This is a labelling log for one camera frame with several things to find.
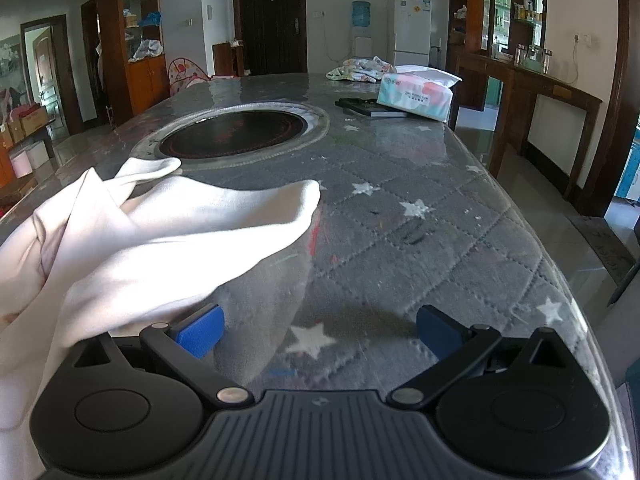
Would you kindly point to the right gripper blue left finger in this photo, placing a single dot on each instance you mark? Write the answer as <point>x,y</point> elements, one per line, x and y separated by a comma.
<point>182,347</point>

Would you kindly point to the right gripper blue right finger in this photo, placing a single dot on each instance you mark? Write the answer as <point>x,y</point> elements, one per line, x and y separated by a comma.
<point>461,351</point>

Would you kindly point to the white cream garment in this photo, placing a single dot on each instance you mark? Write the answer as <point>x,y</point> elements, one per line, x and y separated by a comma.
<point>110,255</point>

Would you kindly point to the grey star quilted table cover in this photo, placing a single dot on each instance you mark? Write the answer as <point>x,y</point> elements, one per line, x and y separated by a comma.
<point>321,332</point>

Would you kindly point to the round black induction cooktop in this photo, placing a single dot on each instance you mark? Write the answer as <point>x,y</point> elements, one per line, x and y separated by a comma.
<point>236,135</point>

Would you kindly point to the wooden side table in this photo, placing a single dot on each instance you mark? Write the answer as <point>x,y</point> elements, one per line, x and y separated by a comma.
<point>521,89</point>

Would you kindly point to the tissue box pastel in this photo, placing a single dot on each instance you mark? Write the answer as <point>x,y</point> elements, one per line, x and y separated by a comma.
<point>418,90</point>

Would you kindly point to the polka dot play tent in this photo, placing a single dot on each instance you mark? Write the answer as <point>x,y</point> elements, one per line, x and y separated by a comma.
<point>184,73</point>

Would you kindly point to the wooden shelf cabinet left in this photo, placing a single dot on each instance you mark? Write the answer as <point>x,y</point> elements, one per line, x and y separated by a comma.
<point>133,57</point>

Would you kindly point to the floral crumpled cloth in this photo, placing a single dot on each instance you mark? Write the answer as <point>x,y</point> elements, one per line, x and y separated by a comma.
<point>362,70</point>

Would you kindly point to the white refrigerator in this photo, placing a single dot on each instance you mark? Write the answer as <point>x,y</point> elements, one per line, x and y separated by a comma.
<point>409,32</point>

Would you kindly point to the wooden display cabinet right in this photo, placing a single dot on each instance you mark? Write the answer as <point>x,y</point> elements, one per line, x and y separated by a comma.
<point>492,26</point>

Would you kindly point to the dark wooden door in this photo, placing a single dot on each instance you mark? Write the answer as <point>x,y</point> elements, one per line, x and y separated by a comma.
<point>273,35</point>

